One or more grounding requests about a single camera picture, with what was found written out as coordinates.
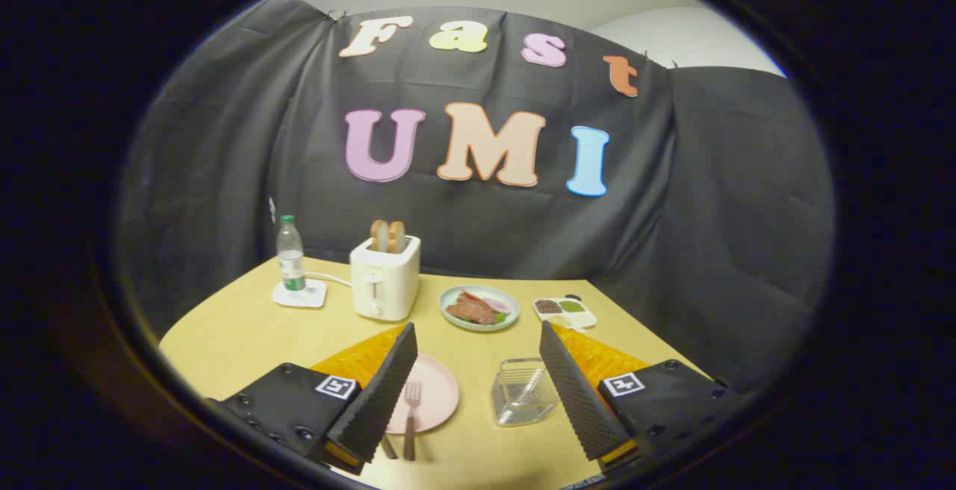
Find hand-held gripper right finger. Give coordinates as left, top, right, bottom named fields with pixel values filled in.
left=538, top=320, right=749, bottom=470

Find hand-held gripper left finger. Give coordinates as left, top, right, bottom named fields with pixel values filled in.
left=203, top=322, right=419, bottom=476

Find wooden handled fork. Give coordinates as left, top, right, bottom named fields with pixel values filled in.
left=403, top=381, right=423, bottom=462

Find pink plate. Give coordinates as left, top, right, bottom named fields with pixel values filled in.
left=385, top=353, right=460, bottom=435

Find white divided condiment dish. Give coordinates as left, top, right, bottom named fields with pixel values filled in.
left=533, top=297, right=598, bottom=330

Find white toaster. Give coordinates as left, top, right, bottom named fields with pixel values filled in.
left=350, top=235, right=421, bottom=322

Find pale green plate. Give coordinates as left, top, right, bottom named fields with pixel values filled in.
left=438, top=285, right=521, bottom=332

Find white square coaster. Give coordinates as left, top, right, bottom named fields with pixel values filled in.
left=271, top=279, right=328, bottom=309

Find brown meat slices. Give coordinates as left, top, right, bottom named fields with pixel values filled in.
left=445, top=292, right=500, bottom=326

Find clear plastic water bottle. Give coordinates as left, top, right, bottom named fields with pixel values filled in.
left=276, top=214, right=308, bottom=293

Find black backdrop cloth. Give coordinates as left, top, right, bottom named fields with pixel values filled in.
left=116, top=0, right=836, bottom=394

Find metal wire cutlery basket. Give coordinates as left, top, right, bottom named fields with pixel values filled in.
left=491, top=358, right=561, bottom=427

